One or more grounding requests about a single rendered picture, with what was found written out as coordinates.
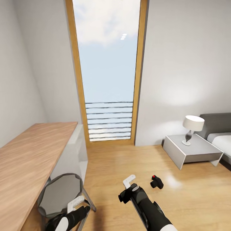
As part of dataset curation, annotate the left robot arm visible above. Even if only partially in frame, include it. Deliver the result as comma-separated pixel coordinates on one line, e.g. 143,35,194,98
45,195,91,231

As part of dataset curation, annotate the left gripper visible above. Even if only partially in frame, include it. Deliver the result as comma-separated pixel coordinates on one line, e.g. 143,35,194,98
68,206,91,229

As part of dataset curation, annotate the digital camera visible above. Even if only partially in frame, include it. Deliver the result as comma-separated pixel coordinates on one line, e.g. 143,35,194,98
150,175,164,189

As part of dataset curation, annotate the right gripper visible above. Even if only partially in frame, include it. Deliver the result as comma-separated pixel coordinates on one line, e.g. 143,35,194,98
118,183,137,204

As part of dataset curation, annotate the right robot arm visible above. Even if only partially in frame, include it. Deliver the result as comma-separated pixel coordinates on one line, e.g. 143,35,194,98
118,175,178,231

